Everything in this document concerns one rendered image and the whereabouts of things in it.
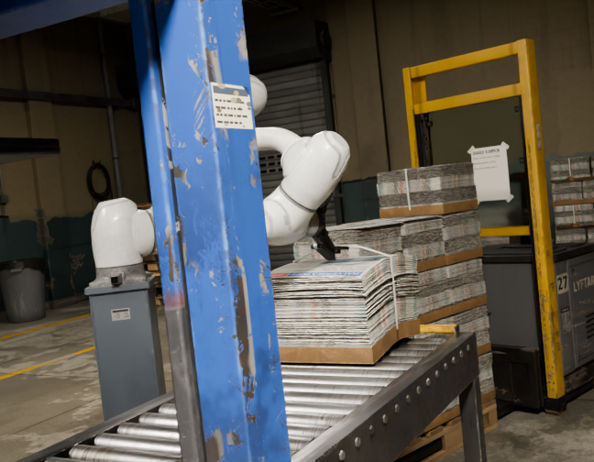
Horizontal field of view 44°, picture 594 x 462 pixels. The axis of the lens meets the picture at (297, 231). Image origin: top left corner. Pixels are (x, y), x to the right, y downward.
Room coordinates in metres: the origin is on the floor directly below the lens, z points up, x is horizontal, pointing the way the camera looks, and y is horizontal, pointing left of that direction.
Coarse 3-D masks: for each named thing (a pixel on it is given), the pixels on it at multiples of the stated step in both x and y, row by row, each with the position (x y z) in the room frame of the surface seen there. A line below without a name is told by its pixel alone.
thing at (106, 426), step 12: (168, 396) 1.65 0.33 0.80; (144, 408) 1.57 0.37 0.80; (156, 408) 1.57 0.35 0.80; (108, 420) 1.51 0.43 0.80; (120, 420) 1.50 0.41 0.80; (132, 420) 1.51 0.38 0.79; (84, 432) 1.44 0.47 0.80; (96, 432) 1.43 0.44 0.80; (108, 432) 1.44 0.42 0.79; (60, 444) 1.38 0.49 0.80; (72, 444) 1.37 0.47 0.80; (84, 444) 1.39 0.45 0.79; (36, 456) 1.32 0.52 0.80; (48, 456) 1.31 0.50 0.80; (60, 456) 1.33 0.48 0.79
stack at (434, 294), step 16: (432, 272) 3.21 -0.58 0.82; (432, 288) 3.20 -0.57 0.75; (432, 304) 3.18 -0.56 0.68; (448, 304) 3.27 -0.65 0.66; (448, 320) 3.26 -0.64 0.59; (416, 336) 3.09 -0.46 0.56; (432, 336) 3.17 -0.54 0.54; (448, 336) 3.25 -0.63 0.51; (432, 432) 3.12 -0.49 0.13; (448, 432) 3.20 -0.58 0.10; (416, 448) 3.04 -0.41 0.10; (448, 448) 3.19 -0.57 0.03
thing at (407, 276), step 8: (400, 256) 1.95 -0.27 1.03; (408, 256) 2.00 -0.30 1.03; (400, 264) 1.94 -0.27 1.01; (408, 264) 1.99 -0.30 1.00; (400, 272) 1.94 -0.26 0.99; (408, 272) 1.98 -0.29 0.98; (416, 272) 2.04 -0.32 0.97; (400, 280) 1.93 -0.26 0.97; (408, 280) 1.98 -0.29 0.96; (416, 280) 2.04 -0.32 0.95; (400, 288) 1.93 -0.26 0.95; (408, 288) 2.03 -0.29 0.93; (416, 288) 2.04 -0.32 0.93; (400, 296) 1.93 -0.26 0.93; (408, 296) 1.99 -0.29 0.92; (416, 296) 2.05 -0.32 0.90; (400, 304) 1.93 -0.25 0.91; (408, 304) 1.98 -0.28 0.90; (416, 304) 2.04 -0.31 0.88; (400, 312) 1.93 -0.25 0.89; (408, 312) 1.98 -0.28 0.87; (416, 312) 2.03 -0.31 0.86; (400, 320) 1.92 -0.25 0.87; (408, 320) 1.97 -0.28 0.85; (408, 336) 1.96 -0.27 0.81
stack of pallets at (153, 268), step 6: (138, 204) 9.14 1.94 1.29; (144, 204) 9.10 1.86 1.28; (150, 204) 9.05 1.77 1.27; (144, 258) 9.09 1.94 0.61; (150, 258) 9.04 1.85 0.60; (156, 258) 9.08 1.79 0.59; (144, 264) 9.13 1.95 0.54; (150, 264) 9.09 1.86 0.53; (156, 264) 9.07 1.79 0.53; (150, 270) 9.09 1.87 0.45; (156, 270) 9.05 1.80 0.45; (156, 276) 9.07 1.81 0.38; (156, 282) 9.05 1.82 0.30; (156, 288) 9.03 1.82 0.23; (156, 294) 9.01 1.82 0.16; (156, 300) 9.05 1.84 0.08; (162, 300) 9.10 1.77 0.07
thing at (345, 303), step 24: (288, 264) 1.97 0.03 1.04; (312, 264) 1.92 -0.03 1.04; (336, 264) 1.87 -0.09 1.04; (360, 264) 1.82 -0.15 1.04; (384, 264) 1.84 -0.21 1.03; (288, 288) 1.81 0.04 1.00; (312, 288) 1.78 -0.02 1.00; (336, 288) 1.74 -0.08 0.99; (360, 288) 1.72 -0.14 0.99; (384, 288) 1.83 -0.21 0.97; (288, 312) 1.83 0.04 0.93; (312, 312) 1.80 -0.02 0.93; (336, 312) 1.76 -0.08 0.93; (360, 312) 1.73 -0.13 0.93; (384, 312) 1.83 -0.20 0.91; (288, 336) 1.84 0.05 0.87; (312, 336) 1.81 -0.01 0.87; (336, 336) 1.78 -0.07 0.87; (360, 336) 1.75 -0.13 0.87
